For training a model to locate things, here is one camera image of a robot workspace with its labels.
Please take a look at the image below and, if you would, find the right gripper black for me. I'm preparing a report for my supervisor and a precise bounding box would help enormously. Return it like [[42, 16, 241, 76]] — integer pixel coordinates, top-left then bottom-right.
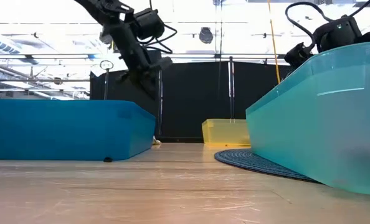
[[283, 42, 315, 68]]

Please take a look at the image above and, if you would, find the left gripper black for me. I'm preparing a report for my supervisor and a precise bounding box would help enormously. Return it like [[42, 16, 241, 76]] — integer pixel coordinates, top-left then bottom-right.
[[110, 27, 174, 100]]

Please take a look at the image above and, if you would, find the black partition panel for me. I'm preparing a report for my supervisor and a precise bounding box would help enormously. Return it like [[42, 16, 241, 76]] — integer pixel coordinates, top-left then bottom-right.
[[89, 60, 293, 144]]

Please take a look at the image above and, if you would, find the round disc on pole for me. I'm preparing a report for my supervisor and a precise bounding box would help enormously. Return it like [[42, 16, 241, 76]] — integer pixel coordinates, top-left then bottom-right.
[[99, 59, 115, 101]]

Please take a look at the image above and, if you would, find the teal translucent plastic bin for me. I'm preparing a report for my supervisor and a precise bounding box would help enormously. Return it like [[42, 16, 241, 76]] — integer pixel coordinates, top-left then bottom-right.
[[245, 42, 370, 197]]

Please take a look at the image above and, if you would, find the dark round ceiling fixture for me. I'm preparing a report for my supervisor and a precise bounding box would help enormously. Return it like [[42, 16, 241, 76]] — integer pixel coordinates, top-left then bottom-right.
[[199, 27, 214, 44]]

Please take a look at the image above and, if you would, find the yellow translucent plastic bin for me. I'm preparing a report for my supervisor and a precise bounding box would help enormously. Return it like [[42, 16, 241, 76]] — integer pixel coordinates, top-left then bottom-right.
[[201, 118, 251, 147]]

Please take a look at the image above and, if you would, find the dark blue plastic bin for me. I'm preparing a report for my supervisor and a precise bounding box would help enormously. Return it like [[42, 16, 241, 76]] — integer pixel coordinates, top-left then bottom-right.
[[0, 99, 157, 162]]

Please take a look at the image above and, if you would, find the dark round woven placemat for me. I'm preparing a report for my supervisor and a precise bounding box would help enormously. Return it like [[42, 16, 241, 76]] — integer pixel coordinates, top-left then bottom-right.
[[214, 148, 323, 184]]

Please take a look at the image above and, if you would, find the yellow hanging cable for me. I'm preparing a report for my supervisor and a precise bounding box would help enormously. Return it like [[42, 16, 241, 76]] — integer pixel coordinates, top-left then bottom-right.
[[267, 0, 282, 85]]

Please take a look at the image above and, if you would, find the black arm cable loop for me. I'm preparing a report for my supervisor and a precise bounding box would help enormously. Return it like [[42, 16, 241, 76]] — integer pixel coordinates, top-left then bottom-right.
[[284, 0, 370, 44]]

